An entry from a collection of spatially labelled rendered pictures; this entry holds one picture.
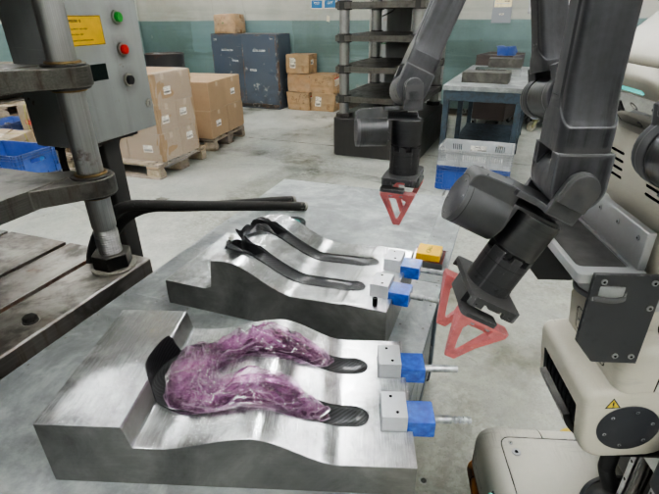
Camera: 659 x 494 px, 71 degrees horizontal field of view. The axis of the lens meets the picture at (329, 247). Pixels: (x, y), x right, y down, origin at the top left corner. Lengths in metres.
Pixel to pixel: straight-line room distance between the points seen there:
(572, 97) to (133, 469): 0.70
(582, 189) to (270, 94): 7.45
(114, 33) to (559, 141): 1.22
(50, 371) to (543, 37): 1.08
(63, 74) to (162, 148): 3.52
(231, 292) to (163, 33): 8.81
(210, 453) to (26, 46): 1.09
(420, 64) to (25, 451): 0.89
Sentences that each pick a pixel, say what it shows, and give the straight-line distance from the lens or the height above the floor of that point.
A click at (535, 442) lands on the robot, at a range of 1.55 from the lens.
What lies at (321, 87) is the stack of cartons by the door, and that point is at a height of 0.36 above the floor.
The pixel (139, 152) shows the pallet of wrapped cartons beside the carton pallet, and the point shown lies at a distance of 4.83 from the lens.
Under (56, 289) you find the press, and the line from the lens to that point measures 1.32.
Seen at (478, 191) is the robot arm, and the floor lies 1.20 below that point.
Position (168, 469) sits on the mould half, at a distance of 0.73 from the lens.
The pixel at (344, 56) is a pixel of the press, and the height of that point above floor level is 1.00.
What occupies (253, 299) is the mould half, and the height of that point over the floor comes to 0.86.
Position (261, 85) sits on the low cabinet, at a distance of 7.92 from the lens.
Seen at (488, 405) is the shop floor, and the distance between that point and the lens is 2.02.
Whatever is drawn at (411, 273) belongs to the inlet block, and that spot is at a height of 0.89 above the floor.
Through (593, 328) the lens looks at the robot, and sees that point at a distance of 0.82.
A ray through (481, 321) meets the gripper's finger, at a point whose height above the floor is 1.06.
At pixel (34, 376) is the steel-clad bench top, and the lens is 1.02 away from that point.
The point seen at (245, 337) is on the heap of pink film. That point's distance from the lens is 0.78.
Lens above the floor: 1.38
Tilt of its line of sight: 27 degrees down
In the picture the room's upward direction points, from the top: 1 degrees counter-clockwise
